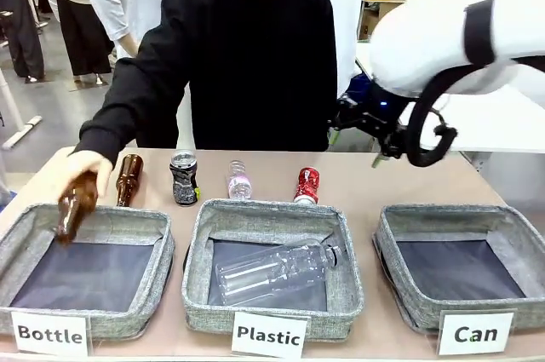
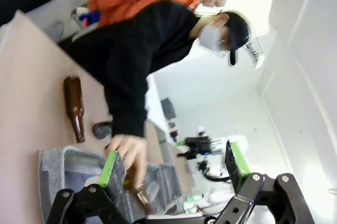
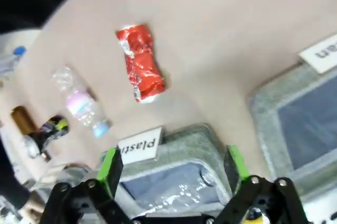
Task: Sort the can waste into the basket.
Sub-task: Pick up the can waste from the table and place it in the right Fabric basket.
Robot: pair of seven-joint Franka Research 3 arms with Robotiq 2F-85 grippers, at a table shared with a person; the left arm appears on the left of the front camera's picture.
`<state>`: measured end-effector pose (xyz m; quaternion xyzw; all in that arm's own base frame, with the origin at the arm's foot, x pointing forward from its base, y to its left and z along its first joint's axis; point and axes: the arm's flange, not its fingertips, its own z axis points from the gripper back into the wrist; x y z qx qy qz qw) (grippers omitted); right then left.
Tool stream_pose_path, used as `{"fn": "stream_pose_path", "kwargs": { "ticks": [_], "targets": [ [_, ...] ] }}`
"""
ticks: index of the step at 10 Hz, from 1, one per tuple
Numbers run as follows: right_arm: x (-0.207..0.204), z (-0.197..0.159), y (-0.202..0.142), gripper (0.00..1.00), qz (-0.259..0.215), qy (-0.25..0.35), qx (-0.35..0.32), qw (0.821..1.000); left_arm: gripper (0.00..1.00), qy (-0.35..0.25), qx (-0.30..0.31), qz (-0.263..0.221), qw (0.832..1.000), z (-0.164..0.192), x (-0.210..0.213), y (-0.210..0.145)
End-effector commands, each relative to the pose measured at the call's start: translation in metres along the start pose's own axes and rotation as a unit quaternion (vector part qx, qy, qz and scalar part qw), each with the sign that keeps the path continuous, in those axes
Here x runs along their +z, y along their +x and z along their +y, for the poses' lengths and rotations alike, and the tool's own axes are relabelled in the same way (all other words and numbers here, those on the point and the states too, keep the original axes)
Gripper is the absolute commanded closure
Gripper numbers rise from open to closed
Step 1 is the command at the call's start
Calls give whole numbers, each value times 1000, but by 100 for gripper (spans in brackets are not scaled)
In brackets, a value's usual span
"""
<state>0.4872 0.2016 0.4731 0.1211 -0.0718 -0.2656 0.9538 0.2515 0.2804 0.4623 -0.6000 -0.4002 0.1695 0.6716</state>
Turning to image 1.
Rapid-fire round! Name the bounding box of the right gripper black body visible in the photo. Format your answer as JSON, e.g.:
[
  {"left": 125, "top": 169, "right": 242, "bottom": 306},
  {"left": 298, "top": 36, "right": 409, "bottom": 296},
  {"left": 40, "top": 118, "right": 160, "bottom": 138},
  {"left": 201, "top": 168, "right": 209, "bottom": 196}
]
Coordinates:
[{"left": 356, "top": 109, "right": 409, "bottom": 156}]

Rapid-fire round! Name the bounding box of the crushed red can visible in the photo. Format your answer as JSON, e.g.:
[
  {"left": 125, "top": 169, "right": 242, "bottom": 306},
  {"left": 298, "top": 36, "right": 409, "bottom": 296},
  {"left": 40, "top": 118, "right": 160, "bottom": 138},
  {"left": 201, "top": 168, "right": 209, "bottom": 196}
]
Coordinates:
[{"left": 292, "top": 166, "right": 322, "bottom": 205}]

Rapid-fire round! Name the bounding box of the small pink-label plastic bottle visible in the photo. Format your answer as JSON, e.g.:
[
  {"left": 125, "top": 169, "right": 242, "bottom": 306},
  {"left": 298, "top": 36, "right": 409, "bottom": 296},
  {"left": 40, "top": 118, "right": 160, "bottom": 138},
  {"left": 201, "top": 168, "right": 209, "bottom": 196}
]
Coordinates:
[{"left": 227, "top": 160, "right": 255, "bottom": 200}]

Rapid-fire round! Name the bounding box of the crushed black can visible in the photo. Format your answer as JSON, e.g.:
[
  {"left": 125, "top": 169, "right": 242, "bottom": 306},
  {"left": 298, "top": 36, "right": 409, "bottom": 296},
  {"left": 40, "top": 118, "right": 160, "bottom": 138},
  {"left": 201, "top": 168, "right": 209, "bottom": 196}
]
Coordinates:
[{"left": 169, "top": 149, "right": 201, "bottom": 208}]

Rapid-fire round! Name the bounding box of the brown glass bottle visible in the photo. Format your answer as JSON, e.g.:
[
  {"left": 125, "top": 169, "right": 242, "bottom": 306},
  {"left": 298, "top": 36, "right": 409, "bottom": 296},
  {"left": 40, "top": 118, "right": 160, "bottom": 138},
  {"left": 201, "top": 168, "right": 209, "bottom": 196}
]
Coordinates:
[
  {"left": 54, "top": 170, "right": 100, "bottom": 246},
  {"left": 115, "top": 153, "right": 145, "bottom": 209}
]

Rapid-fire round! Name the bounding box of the person's right forearm black sleeve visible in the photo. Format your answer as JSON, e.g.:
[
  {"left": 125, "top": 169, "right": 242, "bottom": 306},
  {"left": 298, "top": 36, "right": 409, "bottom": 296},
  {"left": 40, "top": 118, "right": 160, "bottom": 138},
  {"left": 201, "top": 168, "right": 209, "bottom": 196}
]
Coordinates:
[{"left": 72, "top": 80, "right": 146, "bottom": 167}]

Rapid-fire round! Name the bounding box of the grey fabric plastic basket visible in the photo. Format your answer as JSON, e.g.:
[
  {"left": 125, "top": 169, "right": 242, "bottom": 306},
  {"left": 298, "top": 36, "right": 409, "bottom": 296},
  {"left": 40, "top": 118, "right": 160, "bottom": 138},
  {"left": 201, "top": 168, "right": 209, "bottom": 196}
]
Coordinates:
[{"left": 181, "top": 198, "right": 365, "bottom": 342}]

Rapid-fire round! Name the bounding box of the grey fabric can basket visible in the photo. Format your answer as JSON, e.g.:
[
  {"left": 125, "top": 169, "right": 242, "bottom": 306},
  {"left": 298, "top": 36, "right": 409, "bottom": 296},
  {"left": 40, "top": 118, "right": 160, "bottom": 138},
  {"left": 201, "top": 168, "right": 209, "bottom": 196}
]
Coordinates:
[{"left": 371, "top": 204, "right": 545, "bottom": 334}]

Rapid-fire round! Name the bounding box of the white Can label sign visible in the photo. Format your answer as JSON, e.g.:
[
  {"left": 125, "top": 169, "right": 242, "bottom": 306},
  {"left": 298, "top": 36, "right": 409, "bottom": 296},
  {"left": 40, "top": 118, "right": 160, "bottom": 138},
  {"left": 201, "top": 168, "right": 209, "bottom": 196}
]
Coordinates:
[{"left": 438, "top": 311, "right": 516, "bottom": 357}]

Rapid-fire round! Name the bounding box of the grey fabric bottle basket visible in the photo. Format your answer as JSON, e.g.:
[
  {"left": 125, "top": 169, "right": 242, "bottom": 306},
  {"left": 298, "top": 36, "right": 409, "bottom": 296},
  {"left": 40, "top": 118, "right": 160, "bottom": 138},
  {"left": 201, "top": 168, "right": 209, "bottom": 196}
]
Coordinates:
[{"left": 0, "top": 203, "right": 176, "bottom": 340}]

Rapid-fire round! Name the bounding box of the bystander bare hand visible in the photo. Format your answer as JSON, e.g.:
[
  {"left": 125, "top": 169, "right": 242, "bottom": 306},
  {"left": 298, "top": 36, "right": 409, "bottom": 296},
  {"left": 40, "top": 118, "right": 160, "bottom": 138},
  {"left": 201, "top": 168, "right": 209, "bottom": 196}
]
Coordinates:
[{"left": 118, "top": 32, "right": 141, "bottom": 57}]

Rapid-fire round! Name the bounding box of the person's right hand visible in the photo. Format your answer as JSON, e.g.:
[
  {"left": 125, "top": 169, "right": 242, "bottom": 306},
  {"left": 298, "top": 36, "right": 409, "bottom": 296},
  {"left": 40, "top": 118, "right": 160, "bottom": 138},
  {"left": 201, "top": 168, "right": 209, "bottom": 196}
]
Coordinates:
[{"left": 57, "top": 149, "right": 114, "bottom": 201}]

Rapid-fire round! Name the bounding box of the blue flat object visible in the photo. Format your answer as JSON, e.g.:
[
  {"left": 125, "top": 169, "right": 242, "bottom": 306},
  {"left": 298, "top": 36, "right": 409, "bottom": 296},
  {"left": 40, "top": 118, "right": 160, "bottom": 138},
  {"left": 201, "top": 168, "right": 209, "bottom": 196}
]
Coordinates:
[{"left": 347, "top": 73, "right": 372, "bottom": 97}]

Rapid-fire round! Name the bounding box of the cardboard box under bench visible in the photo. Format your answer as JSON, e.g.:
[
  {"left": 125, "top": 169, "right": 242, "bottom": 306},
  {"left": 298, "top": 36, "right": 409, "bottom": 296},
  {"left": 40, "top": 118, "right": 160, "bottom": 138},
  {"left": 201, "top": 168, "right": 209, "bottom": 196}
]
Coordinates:
[{"left": 359, "top": 7, "right": 381, "bottom": 42}]

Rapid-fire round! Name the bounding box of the person in black sweater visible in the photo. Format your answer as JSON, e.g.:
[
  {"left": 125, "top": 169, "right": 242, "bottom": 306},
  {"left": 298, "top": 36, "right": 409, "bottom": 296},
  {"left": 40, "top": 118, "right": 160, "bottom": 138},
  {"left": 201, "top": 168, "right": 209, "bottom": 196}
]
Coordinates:
[{"left": 101, "top": 0, "right": 341, "bottom": 152}]

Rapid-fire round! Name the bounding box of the bystander in white lab coat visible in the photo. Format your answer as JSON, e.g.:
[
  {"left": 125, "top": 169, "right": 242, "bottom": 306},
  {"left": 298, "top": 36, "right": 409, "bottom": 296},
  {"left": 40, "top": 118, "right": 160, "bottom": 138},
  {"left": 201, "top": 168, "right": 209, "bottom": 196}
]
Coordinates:
[{"left": 309, "top": 0, "right": 366, "bottom": 100}]

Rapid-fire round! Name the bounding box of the large clear plastic bottle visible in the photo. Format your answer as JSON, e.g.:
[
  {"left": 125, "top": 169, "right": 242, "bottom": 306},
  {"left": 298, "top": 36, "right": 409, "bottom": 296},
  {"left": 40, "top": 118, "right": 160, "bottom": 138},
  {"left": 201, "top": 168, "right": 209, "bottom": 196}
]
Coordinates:
[{"left": 215, "top": 238, "right": 344, "bottom": 307}]

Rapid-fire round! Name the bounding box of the white Plastic label sign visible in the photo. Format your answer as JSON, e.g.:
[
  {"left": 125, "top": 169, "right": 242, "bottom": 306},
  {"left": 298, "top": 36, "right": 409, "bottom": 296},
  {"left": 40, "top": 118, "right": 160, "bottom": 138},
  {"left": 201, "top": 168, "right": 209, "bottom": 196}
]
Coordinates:
[{"left": 231, "top": 311, "right": 310, "bottom": 359}]

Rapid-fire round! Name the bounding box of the bystander in black skirt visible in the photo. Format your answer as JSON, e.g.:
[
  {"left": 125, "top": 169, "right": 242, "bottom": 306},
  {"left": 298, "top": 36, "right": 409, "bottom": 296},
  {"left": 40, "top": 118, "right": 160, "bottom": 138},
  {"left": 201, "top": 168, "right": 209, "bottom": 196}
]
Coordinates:
[{"left": 45, "top": 0, "right": 115, "bottom": 84}]

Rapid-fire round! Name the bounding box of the white desk leg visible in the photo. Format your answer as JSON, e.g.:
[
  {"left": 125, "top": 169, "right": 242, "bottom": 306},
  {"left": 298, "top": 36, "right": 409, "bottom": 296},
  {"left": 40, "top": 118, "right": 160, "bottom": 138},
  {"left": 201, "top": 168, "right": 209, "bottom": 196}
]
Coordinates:
[{"left": 0, "top": 66, "right": 43, "bottom": 151}]

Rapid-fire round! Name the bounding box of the bystander in dark trousers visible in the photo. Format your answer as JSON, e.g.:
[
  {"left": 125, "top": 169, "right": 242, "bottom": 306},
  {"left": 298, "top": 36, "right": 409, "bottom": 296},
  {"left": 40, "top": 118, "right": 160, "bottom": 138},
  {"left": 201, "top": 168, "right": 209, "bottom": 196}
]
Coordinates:
[{"left": 0, "top": 0, "right": 47, "bottom": 84}]

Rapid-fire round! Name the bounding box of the white Bottle label sign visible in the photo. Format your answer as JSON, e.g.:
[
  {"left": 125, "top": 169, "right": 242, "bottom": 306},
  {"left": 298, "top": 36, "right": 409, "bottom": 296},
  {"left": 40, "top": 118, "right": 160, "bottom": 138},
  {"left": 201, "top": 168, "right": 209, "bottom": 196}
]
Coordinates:
[{"left": 10, "top": 311, "right": 90, "bottom": 357}]

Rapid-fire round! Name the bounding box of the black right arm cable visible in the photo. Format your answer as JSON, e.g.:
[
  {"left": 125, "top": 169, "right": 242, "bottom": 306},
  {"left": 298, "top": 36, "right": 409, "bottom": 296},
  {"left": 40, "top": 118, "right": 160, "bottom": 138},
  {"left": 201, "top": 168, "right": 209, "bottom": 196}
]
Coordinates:
[{"left": 405, "top": 62, "right": 459, "bottom": 168}]

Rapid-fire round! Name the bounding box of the black strap on arm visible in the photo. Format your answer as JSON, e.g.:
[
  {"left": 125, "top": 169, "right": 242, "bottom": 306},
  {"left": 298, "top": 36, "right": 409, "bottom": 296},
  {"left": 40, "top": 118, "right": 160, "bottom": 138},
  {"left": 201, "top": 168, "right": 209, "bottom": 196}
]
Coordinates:
[{"left": 462, "top": 0, "right": 497, "bottom": 67}]

